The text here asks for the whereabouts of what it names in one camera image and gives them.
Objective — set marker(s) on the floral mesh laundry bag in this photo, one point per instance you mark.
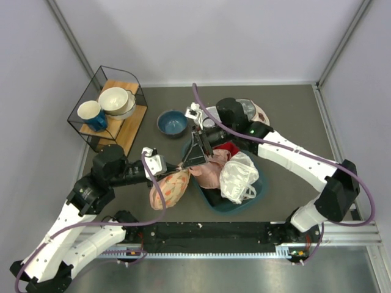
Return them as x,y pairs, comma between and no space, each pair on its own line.
173,188

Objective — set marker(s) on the teal plastic basin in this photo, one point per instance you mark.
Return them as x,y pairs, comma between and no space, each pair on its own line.
228,207

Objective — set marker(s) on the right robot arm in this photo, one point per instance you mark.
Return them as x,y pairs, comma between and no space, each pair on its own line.
337,184

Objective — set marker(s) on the blue mug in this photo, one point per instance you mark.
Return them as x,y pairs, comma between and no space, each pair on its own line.
91,113

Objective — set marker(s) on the black garment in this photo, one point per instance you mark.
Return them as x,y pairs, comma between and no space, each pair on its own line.
213,196

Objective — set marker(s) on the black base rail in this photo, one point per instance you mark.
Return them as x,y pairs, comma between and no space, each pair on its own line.
214,237

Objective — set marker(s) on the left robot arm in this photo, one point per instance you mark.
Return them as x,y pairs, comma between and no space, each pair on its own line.
75,238

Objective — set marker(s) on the black wire wooden shelf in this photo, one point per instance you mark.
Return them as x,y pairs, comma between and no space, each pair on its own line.
121,132

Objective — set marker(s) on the red bra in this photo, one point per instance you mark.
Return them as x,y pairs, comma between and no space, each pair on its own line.
229,146

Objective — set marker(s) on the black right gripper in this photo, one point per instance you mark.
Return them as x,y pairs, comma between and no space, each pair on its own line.
196,154

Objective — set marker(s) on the white bra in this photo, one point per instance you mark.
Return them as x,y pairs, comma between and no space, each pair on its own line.
237,178

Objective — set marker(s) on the white bowl underneath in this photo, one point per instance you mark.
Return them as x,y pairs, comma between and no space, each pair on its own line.
127,110

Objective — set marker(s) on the pink bra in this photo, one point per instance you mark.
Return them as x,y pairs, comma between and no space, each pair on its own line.
207,175

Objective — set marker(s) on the cream ceramic bowl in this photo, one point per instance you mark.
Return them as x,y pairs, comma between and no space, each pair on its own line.
114,101

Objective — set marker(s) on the white insulated lunch bag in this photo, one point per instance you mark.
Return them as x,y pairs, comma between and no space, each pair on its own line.
253,112

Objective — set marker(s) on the dark blue ceramic bowl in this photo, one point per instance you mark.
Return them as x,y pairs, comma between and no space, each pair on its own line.
172,124

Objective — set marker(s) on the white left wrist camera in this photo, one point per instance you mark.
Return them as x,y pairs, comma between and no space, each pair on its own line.
153,162

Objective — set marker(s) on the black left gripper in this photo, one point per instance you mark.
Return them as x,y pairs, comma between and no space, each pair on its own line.
170,170

